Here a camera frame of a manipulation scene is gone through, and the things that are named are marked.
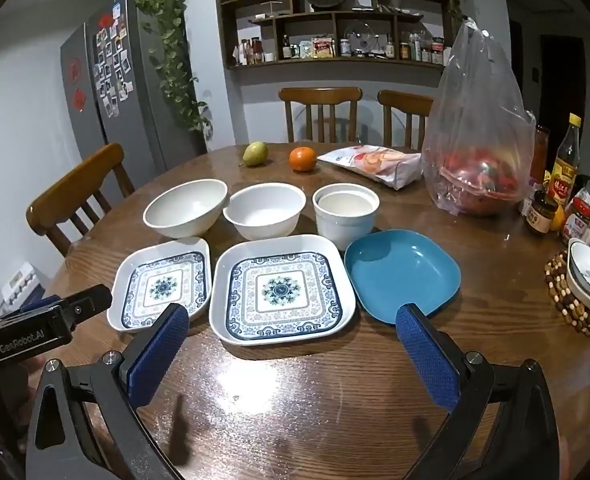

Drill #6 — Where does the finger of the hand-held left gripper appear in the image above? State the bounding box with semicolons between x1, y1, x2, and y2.
57;284;114;333

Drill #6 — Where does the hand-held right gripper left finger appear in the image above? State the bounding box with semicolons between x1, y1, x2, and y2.
25;302;190;480

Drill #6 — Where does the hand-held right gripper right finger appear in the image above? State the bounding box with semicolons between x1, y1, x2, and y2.
396;302;560;480

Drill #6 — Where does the small patterned square plate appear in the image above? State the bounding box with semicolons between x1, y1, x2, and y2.
107;236;212;333

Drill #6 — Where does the blue plate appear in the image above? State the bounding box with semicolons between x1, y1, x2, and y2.
344;229;462;325

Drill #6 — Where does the large white bowl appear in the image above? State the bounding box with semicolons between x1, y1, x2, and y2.
143;178;229;239

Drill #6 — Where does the large patterned square plate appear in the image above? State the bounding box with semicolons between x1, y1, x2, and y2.
209;234;358;347

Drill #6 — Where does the white straight-sided bowl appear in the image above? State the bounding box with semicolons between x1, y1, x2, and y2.
313;183;380;251

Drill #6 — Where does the medium white bowl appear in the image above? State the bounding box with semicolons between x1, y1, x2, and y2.
223;183;307;242

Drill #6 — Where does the white power strip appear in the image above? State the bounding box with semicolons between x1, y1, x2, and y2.
2;262;43;311

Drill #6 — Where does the wooden dining chair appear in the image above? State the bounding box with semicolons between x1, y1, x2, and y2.
278;86;363;143
26;142;136;258
377;90;434;148

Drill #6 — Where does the beaded wooden trivet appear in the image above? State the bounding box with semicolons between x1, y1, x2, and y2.
545;250;590;336

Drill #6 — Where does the dark-lidded sauce jar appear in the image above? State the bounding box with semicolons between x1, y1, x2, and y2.
525;190;560;236

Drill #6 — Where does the pile of red tomatoes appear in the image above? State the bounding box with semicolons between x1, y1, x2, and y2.
440;147;518;211

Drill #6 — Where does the grey refrigerator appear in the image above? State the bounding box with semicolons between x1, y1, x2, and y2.
60;0;208;198

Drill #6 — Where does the printed snack bag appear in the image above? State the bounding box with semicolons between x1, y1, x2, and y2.
317;145;423;191

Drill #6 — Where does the green pear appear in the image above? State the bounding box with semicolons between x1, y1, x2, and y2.
241;141;270;167

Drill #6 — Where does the orange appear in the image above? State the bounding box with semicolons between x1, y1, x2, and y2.
289;146;318;173

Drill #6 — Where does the red sauce bottle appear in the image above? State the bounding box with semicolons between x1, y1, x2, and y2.
531;125;550;186

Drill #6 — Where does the yellow-capped dark bottle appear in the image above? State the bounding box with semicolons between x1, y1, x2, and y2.
550;112;582;206

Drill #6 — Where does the cluster of fridge photo magnets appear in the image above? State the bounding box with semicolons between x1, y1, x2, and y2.
92;2;136;118

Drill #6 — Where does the hanging vine plant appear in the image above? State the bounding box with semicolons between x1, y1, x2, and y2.
134;0;213;136

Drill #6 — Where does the clear plastic bag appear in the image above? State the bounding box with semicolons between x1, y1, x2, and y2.
421;17;536;217

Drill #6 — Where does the row of shelf bottles and jars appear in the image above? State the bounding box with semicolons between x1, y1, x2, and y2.
232;32;446;66

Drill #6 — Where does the clear glass bowl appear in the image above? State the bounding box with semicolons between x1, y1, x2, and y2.
345;20;378;56

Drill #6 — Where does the wooden wall shelf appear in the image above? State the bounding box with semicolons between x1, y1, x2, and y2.
214;0;463;71

